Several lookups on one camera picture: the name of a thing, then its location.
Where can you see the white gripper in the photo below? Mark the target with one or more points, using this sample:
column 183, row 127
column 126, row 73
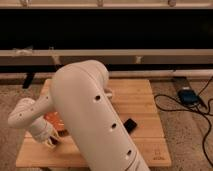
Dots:
column 43, row 131

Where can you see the dark red pepper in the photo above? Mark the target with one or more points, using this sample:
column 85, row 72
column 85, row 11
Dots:
column 59, row 141

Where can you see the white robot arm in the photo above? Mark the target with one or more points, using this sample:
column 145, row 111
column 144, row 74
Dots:
column 77, row 93

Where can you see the orange bowl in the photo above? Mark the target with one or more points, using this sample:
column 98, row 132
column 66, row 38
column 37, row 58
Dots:
column 55, row 120

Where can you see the small black block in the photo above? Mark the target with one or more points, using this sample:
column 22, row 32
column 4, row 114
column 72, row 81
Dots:
column 130, row 125

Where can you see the white metal rail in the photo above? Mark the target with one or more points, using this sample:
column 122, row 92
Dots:
column 129, row 56

